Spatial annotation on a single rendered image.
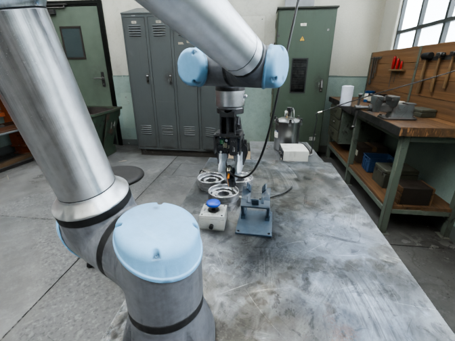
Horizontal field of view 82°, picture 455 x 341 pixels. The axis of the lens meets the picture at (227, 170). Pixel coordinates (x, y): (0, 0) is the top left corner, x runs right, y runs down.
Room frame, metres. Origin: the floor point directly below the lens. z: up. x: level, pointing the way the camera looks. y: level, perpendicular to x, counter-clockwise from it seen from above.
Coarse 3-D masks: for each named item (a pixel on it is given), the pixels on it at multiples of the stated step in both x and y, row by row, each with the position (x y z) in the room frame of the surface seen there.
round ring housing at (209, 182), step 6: (204, 174) 0.95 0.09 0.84; (210, 174) 0.96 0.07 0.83; (216, 174) 0.96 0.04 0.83; (198, 180) 0.88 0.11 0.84; (204, 180) 0.91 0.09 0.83; (210, 180) 0.93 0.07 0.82; (216, 180) 0.91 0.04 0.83; (222, 180) 0.88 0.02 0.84; (204, 186) 0.86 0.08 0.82; (210, 186) 0.86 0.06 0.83
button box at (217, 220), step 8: (208, 208) 0.66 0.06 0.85; (216, 208) 0.66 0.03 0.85; (224, 208) 0.67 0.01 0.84; (200, 216) 0.63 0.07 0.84; (208, 216) 0.62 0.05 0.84; (216, 216) 0.62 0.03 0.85; (224, 216) 0.63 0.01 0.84; (200, 224) 0.63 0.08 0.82; (208, 224) 0.62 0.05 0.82; (216, 224) 0.62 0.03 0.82; (224, 224) 0.63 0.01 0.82
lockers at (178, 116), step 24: (144, 24) 3.70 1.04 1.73; (144, 48) 3.70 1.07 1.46; (168, 48) 3.66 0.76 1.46; (144, 72) 3.71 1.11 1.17; (168, 72) 3.67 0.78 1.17; (144, 96) 3.71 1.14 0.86; (168, 96) 3.67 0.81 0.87; (192, 96) 3.63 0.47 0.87; (144, 120) 3.72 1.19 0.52; (168, 120) 3.67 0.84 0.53; (192, 120) 3.63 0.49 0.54; (216, 120) 3.52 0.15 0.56; (144, 144) 3.72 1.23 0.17; (168, 144) 3.68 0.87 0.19; (192, 144) 3.63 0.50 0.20
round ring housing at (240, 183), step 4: (244, 172) 0.96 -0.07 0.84; (252, 176) 0.92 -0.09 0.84; (236, 180) 0.93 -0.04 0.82; (240, 180) 0.93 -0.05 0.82; (244, 180) 0.91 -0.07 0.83; (252, 180) 0.89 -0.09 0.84; (236, 184) 0.86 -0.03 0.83; (240, 184) 0.86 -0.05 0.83; (244, 184) 0.87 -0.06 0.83; (252, 184) 0.89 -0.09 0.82; (240, 188) 0.86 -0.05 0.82
